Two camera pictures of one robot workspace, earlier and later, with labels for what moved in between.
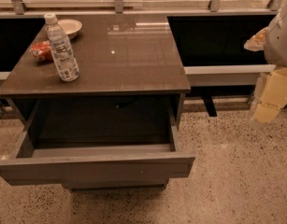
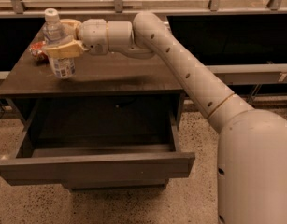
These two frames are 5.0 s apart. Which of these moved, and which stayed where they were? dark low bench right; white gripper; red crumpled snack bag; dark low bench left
Moved: white gripper
Stayed: red crumpled snack bag; dark low bench left; dark low bench right
